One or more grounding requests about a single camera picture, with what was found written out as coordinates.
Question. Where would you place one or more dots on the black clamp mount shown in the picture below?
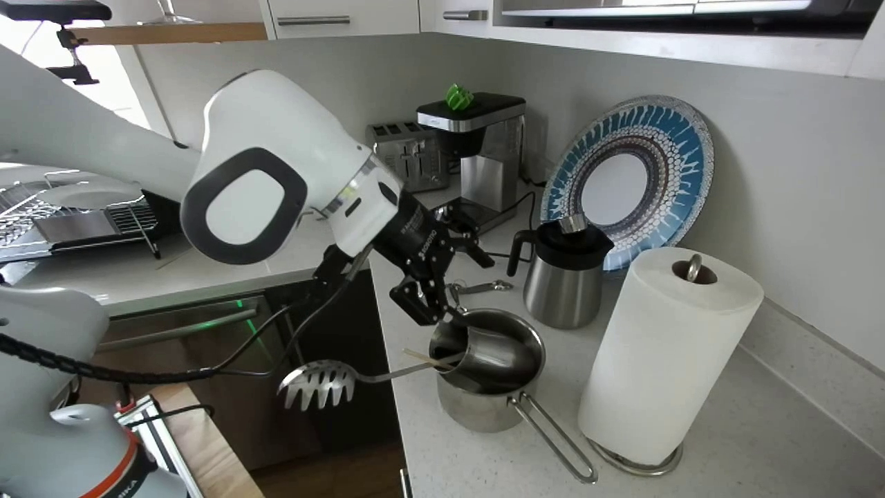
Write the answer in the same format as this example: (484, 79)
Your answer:
(55, 14)

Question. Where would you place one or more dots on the silver metal cup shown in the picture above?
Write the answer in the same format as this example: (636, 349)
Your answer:
(456, 346)

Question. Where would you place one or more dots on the black steel coffee maker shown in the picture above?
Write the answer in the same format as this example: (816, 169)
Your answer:
(478, 115)

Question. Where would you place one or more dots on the metal dish rack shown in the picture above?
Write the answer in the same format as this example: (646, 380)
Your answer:
(73, 221)

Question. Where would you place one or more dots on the dark base cabinet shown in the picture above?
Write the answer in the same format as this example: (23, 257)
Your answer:
(321, 405)

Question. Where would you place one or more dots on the silver toaster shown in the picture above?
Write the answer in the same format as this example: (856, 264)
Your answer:
(411, 156)

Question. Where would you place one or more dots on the metal paper towel holder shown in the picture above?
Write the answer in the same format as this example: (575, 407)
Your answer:
(693, 268)

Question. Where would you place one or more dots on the white wall cabinet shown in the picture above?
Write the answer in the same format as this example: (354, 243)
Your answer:
(368, 14)

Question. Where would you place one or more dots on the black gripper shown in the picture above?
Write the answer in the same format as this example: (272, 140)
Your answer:
(419, 242)

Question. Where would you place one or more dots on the white paper towel roll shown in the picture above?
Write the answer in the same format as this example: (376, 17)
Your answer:
(665, 361)

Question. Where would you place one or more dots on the wooden shelf board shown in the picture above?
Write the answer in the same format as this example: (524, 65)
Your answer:
(167, 33)

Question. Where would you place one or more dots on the steel carafe with black lid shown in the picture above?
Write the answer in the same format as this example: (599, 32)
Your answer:
(561, 290)

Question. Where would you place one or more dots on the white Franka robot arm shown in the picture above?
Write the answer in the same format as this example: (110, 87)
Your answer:
(276, 120)

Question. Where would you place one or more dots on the blue patterned white plate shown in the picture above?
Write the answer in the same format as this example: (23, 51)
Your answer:
(636, 183)

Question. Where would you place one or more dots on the small green object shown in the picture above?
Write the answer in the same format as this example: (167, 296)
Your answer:
(456, 97)

